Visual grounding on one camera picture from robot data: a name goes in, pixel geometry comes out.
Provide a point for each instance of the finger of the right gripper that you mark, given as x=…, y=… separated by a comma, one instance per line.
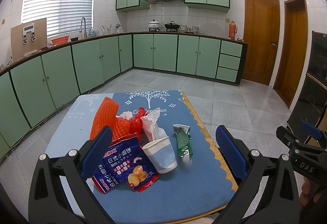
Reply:
x=311, y=130
x=288, y=139

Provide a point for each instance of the person's right hand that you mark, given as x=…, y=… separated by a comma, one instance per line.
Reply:
x=305, y=192

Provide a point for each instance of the blue biscuit snack bag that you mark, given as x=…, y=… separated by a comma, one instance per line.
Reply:
x=125, y=162

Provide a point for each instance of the white cooking pot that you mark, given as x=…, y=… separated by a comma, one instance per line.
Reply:
x=154, y=25

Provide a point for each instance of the chrome kitchen faucet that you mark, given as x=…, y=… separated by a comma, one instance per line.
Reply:
x=83, y=27

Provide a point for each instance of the blue white paper cup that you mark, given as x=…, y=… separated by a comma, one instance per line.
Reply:
x=161, y=154

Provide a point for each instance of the orange foam fruit net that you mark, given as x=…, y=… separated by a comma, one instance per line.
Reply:
x=106, y=116

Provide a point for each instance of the red plastic basin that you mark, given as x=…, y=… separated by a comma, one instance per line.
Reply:
x=60, y=40

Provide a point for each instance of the green lower kitchen cabinets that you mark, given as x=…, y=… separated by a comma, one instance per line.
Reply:
x=34, y=88

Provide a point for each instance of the wooden door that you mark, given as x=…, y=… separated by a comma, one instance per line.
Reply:
x=261, y=33
x=294, y=50

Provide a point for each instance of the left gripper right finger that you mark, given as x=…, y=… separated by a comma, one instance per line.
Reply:
x=267, y=191

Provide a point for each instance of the red plastic bag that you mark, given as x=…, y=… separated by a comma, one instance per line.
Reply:
x=136, y=124

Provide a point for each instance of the blue patterned table mat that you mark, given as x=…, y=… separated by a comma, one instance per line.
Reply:
x=182, y=194

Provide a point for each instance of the brown cardboard box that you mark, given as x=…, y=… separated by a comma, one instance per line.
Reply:
x=28, y=38

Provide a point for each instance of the black glass cabinet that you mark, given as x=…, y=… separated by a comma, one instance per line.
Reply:
x=311, y=105

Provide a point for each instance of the green milk carton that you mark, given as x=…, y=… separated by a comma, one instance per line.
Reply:
x=184, y=146

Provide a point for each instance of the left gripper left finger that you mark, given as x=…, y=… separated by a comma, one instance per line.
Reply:
x=48, y=202

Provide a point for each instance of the orange thermos flask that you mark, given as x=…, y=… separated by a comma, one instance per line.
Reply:
x=232, y=30

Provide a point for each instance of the white tissue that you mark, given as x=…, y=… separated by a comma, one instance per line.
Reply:
x=151, y=127

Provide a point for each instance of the black wok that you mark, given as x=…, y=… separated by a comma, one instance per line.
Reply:
x=172, y=27

